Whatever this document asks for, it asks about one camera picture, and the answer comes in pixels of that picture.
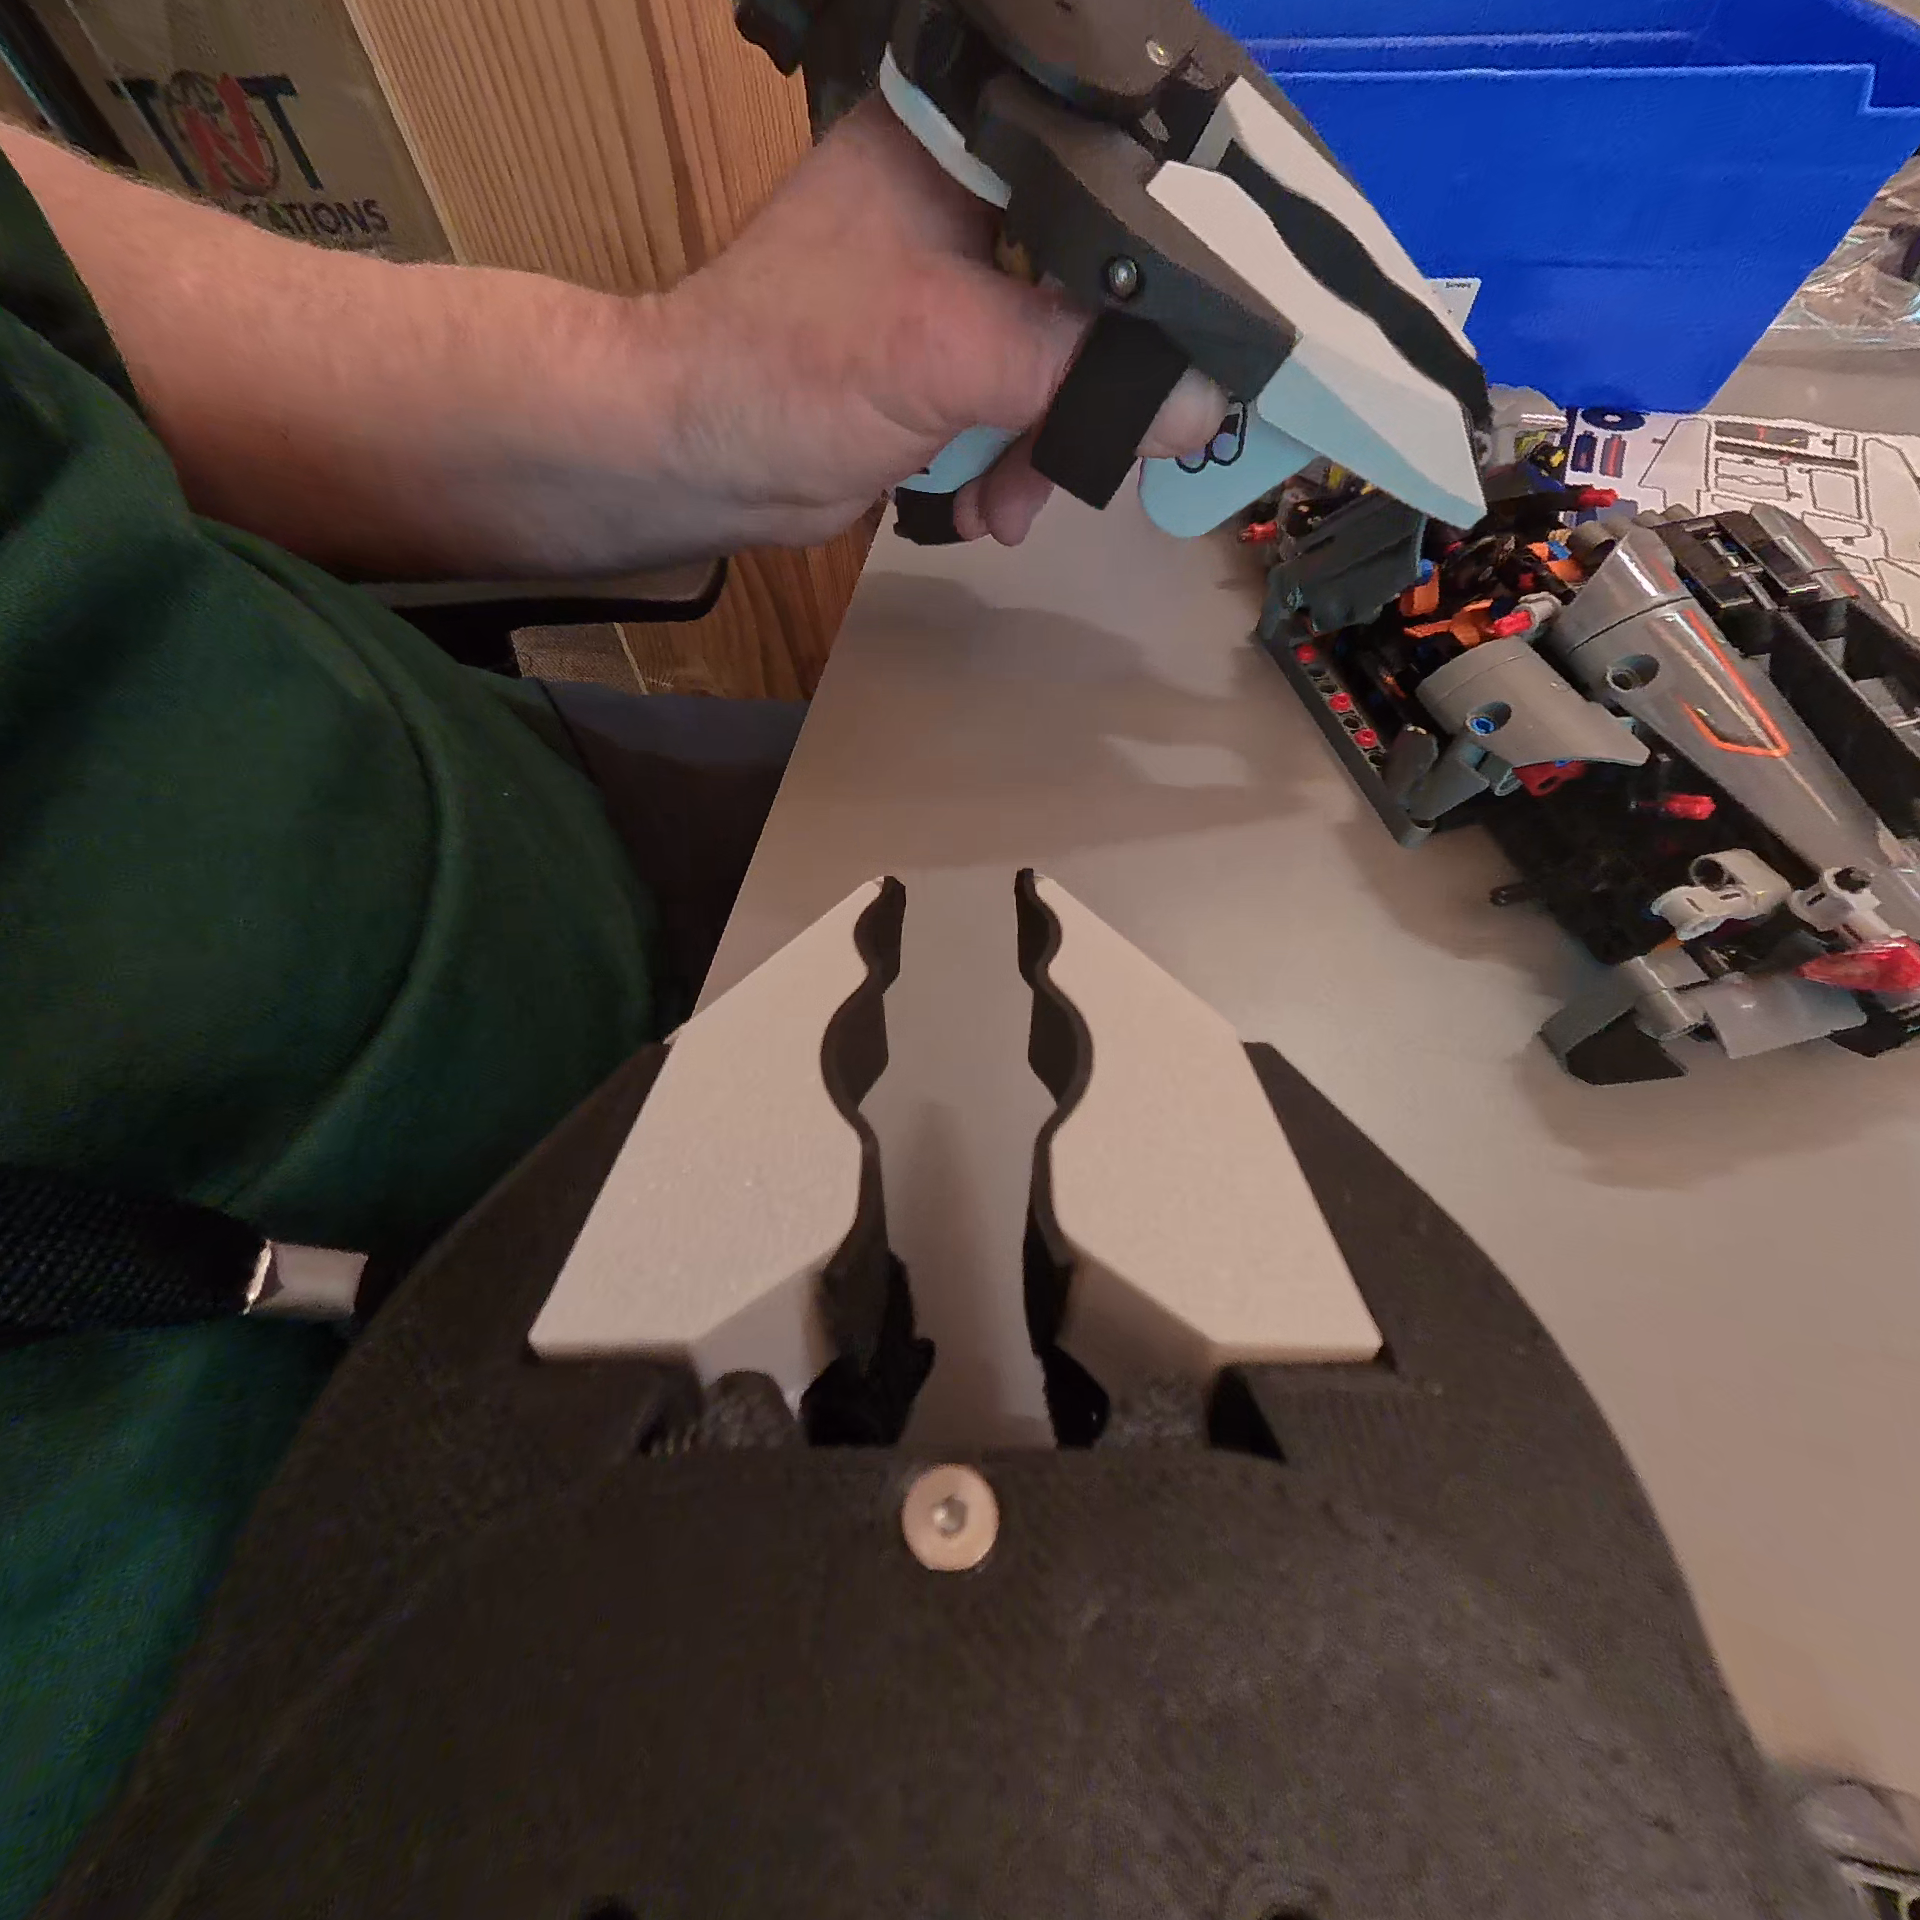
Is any person's left hand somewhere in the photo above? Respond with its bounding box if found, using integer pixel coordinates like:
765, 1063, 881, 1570
661, 90, 1242, 544

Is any grey black lego car model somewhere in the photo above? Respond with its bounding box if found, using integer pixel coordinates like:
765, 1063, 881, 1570
1238, 450, 1920, 1091

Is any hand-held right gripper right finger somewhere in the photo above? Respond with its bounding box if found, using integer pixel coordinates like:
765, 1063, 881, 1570
1021, 869, 1385, 1448

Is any person's left forearm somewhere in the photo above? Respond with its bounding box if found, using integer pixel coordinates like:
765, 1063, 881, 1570
0, 118, 708, 576

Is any clear plastic bag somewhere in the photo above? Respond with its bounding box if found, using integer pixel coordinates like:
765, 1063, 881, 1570
1769, 185, 1920, 335

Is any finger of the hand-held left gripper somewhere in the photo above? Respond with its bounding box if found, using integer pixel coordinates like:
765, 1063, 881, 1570
1220, 76, 1494, 443
1150, 157, 1494, 535

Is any grey lego door panel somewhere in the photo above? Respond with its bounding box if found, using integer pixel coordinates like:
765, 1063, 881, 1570
1257, 485, 1429, 640

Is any blue plastic bin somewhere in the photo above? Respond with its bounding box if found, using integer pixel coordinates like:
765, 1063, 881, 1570
1201, 0, 1920, 409

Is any black strap with metal buckle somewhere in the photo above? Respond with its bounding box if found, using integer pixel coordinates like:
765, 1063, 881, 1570
0, 1170, 365, 1342

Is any wooden post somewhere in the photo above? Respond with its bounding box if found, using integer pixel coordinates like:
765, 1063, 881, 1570
348, 0, 884, 696

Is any white sticker sheet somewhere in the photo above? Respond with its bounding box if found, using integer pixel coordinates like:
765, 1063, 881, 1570
1512, 408, 1920, 630

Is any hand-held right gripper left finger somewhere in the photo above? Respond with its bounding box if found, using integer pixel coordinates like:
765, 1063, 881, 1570
523, 878, 910, 1448

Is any black chair armrest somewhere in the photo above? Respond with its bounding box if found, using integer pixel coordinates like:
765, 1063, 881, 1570
349, 555, 725, 671

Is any brown printed cardboard box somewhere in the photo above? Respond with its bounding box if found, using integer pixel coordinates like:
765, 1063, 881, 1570
30, 0, 452, 263

